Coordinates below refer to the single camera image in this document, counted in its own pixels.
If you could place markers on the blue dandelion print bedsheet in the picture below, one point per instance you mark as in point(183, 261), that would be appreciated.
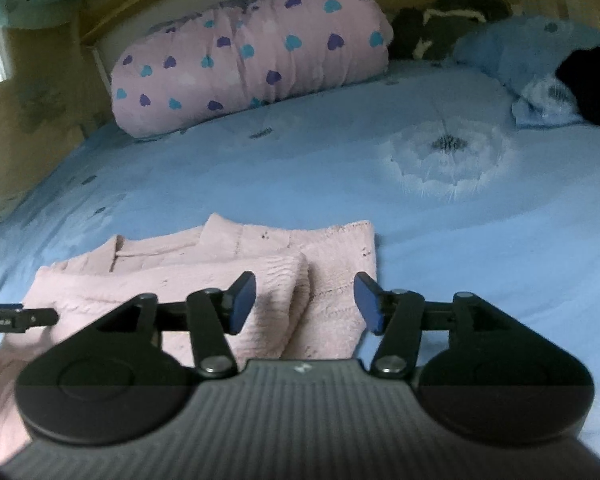
point(280, 175)

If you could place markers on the pink knitted cardigan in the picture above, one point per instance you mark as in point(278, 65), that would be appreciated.
point(330, 260)

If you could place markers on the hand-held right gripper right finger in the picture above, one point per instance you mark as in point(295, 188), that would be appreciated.
point(370, 304)

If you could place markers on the pink heart-pattern pillow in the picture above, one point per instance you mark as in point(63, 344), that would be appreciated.
point(250, 55)

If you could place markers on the black cloth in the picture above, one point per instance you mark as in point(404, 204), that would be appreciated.
point(595, 85)

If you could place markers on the blue pillow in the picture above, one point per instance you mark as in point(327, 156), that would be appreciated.
point(510, 55)

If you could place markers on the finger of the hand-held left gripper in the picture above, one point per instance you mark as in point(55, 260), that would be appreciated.
point(40, 318)

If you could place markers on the dark patterned cloth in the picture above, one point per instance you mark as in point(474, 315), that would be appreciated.
point(445, 25)

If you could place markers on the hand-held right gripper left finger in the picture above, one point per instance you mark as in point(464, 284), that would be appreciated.
point(242, 302)

